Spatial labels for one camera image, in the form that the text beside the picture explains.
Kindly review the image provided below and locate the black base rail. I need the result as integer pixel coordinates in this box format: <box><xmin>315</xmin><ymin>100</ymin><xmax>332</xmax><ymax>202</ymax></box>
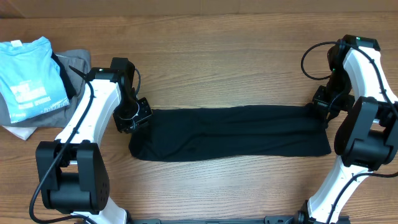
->
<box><xmin>131</xmin><ymin>215</ymin><xmax>294</xmax><ymax>224</ymax></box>

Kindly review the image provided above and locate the light blue folded t-shirt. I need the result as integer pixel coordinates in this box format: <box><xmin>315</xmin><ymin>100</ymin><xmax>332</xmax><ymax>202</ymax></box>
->
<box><xmin>1</xmin><ymin>37</ymin><xmax>70</xmax><ymax>124</ymax></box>

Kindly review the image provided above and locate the black t-shirt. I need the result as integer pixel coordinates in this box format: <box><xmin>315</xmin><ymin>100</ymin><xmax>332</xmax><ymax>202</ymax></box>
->
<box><xmin>129</xmin><ymin>104</ymin><xmax>331</xmax><ymax>162</ymax></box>

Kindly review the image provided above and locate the grey folded t-shirt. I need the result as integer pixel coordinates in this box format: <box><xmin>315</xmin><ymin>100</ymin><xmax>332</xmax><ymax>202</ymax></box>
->
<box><xmin>1</xmin><ymin>49</ymin><xmax>91</xmax><ymax>128</ymax></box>

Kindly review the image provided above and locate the black folded garment in stack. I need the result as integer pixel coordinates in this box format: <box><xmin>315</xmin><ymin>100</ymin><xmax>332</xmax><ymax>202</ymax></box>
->
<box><xmin>51</xmin><ymin>52</ymin><xmax>76</xmax><ymax>100</ymax></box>

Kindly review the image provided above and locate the white folded garment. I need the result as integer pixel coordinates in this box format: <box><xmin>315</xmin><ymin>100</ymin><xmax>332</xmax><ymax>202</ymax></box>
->
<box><xmin>3</xmin><ymin>126</ymin><xmax>37</xmax><ymax>141</ymax></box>

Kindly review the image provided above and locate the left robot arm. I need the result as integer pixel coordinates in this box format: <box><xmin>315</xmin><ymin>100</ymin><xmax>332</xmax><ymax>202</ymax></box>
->
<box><xmin>29</xmin><ymin>57</ymin><xmax>152</xmax><ymax>224</ymax></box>

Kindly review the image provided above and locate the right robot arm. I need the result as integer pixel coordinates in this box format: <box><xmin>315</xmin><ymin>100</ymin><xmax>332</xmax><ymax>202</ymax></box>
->
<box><xmin>287</xmin><ymin>35</ymin><xmax>397</xmax><ymax>224</ymax></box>

